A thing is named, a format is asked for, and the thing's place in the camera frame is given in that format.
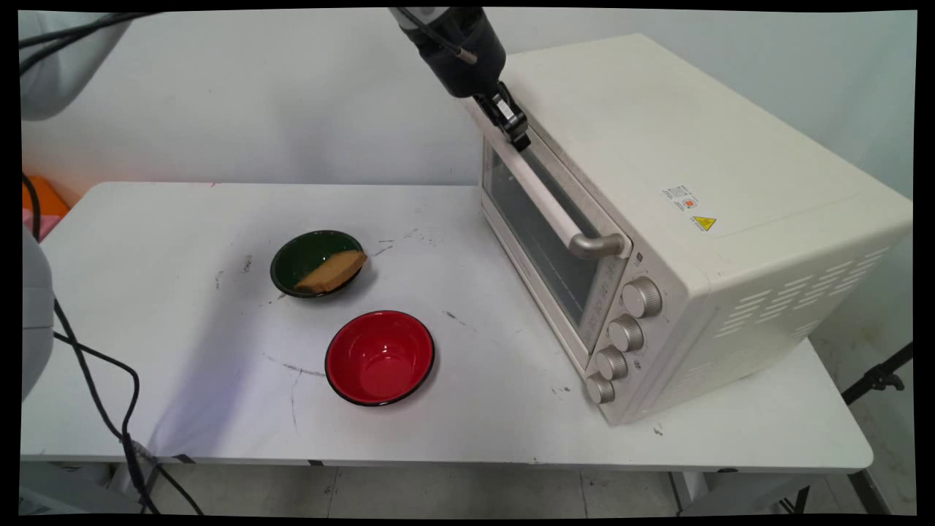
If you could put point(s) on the black tripod stand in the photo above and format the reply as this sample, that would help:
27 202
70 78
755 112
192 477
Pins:
880 376

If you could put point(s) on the silver oven knob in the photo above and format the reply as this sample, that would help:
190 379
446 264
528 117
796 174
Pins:
641 297
626 333
600 388
611 362

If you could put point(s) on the cream white toaster oven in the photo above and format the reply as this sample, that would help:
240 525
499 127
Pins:
694 241

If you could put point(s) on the brown bread slice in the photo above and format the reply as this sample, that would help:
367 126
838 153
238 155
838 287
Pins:
334 272

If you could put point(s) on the orange box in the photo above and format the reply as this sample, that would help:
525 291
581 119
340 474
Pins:
45 199

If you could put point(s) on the white table leg frame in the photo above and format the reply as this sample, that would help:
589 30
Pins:
738 489

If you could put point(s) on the dark green bowl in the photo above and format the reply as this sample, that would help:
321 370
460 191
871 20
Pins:
303 256

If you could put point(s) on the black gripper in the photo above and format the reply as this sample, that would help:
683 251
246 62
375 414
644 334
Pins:
464 62

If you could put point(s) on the red bowl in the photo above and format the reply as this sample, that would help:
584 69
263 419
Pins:
380 358

